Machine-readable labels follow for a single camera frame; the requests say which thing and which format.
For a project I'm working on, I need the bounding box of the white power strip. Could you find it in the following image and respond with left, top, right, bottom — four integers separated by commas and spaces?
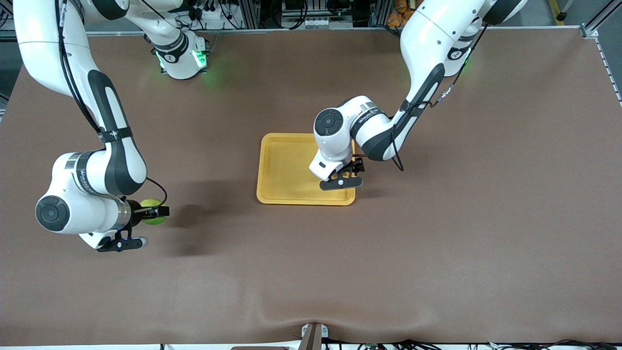
192, 7, 233, 31

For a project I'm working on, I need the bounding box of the bag of orange items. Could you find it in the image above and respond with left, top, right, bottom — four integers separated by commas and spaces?
387, 0, 415, 28

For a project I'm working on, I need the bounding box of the brown table mat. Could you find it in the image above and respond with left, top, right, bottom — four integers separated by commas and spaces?
0, 27, 622, 347

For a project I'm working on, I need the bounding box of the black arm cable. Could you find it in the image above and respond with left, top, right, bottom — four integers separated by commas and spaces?
54, 0, 168, 210
389, 22, 489, 172

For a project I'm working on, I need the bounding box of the yellow pole black foot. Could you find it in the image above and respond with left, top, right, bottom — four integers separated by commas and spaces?
548, 0, 568, 22

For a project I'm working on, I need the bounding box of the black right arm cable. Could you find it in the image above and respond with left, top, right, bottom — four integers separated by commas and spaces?
54, 0, 168, 210

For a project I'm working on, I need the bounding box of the green apple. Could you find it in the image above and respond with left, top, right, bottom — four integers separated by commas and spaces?
140, 198, 168, 226

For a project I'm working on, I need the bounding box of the metal clamp bracket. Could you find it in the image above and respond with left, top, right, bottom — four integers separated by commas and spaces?
297, 322, 329, 350

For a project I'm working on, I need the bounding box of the yellow plastic tray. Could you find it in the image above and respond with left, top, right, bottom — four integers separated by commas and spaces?
257, 133, 356, 206

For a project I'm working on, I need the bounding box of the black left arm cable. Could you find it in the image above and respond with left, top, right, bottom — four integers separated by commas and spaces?
389, 22, 489, 172

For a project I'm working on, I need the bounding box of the white terminal strip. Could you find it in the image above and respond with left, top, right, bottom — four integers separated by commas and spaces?
302, 17, 337, 30

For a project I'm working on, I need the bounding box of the aluminium frame post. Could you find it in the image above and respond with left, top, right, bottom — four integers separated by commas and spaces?
369, 0, 393, 27
237, 0, 261, 30
581, 0, 622, 39

